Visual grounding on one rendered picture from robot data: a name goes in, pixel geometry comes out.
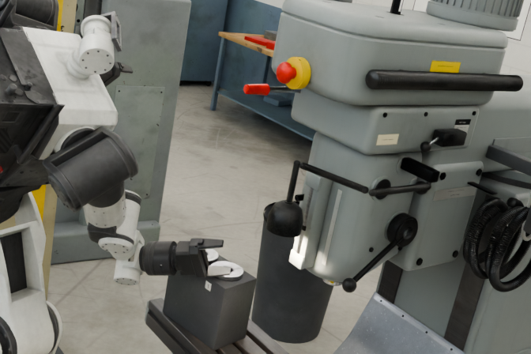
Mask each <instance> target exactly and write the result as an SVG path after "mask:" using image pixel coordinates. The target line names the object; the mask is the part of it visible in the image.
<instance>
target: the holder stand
mask: <svg viewBox="0 0 531 354"><path fill-rule="evenodd" d="M205 251H206V254H207V257H208V260H209V266H223V267H231V273H230V275H227V276H218V277H196V275H181V274H180V272H179V271H177V273H176V274H175V275H174V276H168V282H167V287H166V293H165V298H164V308H163V312H164V313H165V314H166V315H167V316H168V317H170V318H171V319H173V320H174V321H175V322H177V323H178V324H180V325H181V326H182V327H183V328H184V329H185V330H187V331H188V332H190V333H191V334H193V335H194V336H195V337H196V338H197V339H199V340H200V341H202V342H203V343H204V344H206V345H207V346H209V347H210V348H211V349H212V350H217V349H219V348H222V347H224V346H226V345H229V344H231V343H234V342H236V341H239V340H242V339H243V338H245V336H246V332H247V325H248V321H249V317H250V309H251V305H252V301H253V297H254V290H255V285H256V281H257V278H256V277H253V276H252V275H250V274H249V273H247V272H246V271H244V270H243V268H241V267H240V266H239V265H236V264H235V263H232V262H230V261H228V260H227V259H225V258H223V257H222V256H220V255H219V254H218V253H217V252H216V251H215V250H213V249H206V250H205Z"/></svg>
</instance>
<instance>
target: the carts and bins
mask: <svg viewBox="0 0 531 354"><path fill-rule="evenodd" d="M274 203H276V202H274ZM274 203H272V204H269V205H267V206H266V207H265V209H264V211H265V214H264V212H263V217H264V220H263V227H262V239H261V246H260V252H259V259H258V271H257V281H256V285H255V291H254V303H253V310H252V316H251V320H252V321H253V322H254V323H255V324H256V325H257V326H258V327H260V328H261V329H262V330H263V331H264V332H265V333H267V334H268V335H269V336H270V337H271V338H272V339H274V340H276V341H281V342H285V343H292V344H301V343H306V342H309V341H313V340H314V339H315V338H316V337H317V336H318V334H319V332H320V329H321V326H322V322H323V319H324V316H325V313H326V309H327V307H328V303H329V301H330V297H331V294H332V291H333V286H332V285H329V284H327V283H325V282H324V281H323V280H322V278H320V277H317V276H315V275H314V274H313V273H311V272H309V271H308V270H307V269H298V268H297V267H296V266H294V265H293V264H292V263H291V262H289V258H290V254H291V250H292V249H293V246H294V242H295V237H292V238H289V237H282V236H278V235H274V234H273V233H271V232H269V231H268V230H267V229H266V223H267V219H268V215H269V211H270V210H271V209H272V207H273V205H274Z"/></svg>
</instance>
